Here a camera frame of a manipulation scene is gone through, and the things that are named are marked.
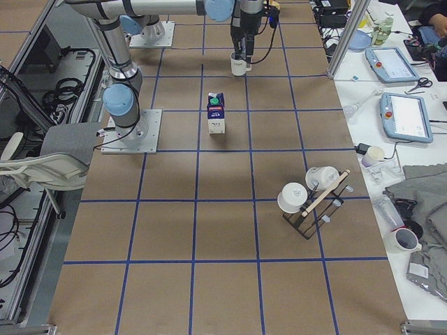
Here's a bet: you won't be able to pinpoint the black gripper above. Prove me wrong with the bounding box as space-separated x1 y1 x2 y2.
230 11 262 64

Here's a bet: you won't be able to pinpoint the white ribbed mug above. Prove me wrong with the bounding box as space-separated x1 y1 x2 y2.
230 52 251 77

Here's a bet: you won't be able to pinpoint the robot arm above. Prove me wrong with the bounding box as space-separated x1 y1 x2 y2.
123 1 264 73
66 1 238 141

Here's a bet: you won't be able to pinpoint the blue white milk carton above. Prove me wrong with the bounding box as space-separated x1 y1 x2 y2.
207 92 226 134

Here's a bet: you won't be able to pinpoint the white cup on rack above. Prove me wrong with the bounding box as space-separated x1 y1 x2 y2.
305 166 339 191
277 182 307 214

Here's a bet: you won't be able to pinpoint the teach pendant far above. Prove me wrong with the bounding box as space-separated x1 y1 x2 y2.
365 47 420 83

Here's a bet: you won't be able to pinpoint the teach pendant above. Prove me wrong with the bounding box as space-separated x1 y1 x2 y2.
365 47 420 83
380 92 433 143

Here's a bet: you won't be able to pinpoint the teach pendant near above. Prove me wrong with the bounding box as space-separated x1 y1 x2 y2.
380 92 433 143

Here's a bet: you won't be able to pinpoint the black scissors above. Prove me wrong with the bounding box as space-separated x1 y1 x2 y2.
404 77 433 94

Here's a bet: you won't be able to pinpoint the grey office chair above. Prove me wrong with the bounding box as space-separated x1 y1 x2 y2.
1 122 101 218

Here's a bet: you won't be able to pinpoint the grey cloth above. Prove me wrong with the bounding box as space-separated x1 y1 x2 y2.
383 164 446 301

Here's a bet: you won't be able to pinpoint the white red mug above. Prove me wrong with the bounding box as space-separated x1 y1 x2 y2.
383 228 422 253

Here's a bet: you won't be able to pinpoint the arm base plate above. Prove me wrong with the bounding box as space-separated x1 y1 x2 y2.
100 109 162 154
129 21 175 49

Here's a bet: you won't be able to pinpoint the aluminium frame post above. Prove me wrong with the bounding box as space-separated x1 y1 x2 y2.
327 0 370 80

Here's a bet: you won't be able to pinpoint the wooden rack handle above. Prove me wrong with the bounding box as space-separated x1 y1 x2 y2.
301 170 351 218

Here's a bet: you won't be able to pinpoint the black wire cup rack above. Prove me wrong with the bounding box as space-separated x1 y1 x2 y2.
282 180 350 240

